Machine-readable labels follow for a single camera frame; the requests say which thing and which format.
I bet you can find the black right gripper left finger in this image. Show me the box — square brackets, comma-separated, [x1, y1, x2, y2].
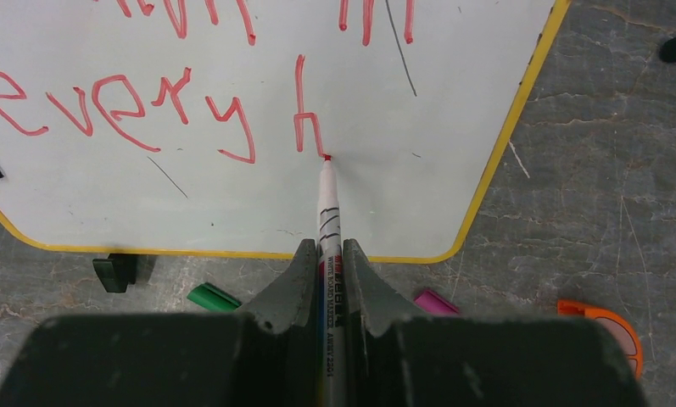
[0, 239, 318, 406]

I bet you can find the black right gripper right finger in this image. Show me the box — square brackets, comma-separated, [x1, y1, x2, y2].
[343, 239, 648, 406]

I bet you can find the red capped marker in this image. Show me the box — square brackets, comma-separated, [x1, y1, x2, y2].
[316, 155, 347, 406]

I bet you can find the yellow framed whiteboard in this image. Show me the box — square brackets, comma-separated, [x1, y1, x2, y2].
[0, 1, 569, 264]

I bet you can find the purple capped marker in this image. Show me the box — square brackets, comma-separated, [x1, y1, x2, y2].
[414, 288, 461, 316]

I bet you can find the green capped marker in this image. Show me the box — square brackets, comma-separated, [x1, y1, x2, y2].
[187, 282, 242, 312]

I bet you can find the orange lego brick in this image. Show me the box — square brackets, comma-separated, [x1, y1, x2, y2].
[556, 298, 644, 379]

